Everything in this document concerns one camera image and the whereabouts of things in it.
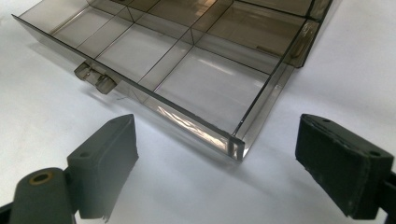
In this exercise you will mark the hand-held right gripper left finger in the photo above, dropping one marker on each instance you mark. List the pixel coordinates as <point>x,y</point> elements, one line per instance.
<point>102,165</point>

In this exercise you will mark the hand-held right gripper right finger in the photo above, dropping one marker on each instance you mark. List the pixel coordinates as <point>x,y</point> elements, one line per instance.
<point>339,168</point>

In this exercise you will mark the smoky transparent drawer organizer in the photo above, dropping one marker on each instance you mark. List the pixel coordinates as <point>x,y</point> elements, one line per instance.
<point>211,84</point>

